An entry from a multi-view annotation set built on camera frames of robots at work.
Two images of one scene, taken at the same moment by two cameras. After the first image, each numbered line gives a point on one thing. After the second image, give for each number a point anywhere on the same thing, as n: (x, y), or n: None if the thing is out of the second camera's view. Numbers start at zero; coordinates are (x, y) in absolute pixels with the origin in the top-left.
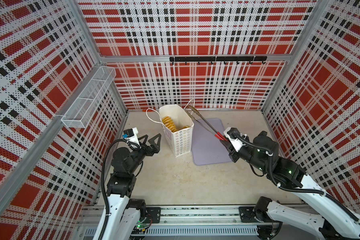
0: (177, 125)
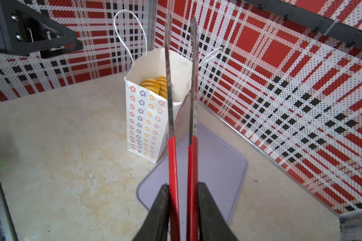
0: (146, 109)
